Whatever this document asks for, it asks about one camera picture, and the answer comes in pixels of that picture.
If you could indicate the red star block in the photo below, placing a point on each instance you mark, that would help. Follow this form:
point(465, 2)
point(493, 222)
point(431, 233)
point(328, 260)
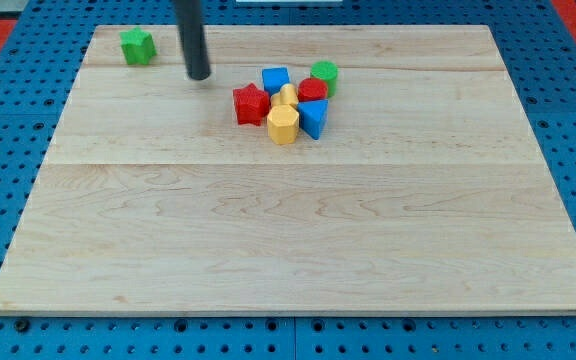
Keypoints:
point(251, 104)

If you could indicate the blue cube block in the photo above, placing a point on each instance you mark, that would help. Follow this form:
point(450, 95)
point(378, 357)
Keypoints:
point(274, 78)

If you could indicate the green star block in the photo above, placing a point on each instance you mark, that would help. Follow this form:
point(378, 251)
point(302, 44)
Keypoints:
point(138, 46)

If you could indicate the yellow hexagon block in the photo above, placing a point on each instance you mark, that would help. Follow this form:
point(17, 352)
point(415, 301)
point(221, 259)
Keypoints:
point(283, 124)

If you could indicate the blue triangle block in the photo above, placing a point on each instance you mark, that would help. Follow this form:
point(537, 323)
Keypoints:
point(313, 117)

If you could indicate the yellow heart block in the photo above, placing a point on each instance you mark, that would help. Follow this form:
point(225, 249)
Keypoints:
point(287, 95)

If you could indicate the red cylinder block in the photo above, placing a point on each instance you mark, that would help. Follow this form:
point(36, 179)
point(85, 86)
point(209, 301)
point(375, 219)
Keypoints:
point(312, 89)

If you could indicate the green cylinder block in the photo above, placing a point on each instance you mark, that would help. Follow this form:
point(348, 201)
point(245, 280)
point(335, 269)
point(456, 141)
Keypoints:
point(328, 72)

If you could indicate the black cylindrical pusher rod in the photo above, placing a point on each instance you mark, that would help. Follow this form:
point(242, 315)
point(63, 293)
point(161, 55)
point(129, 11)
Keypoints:
point(190, 24)

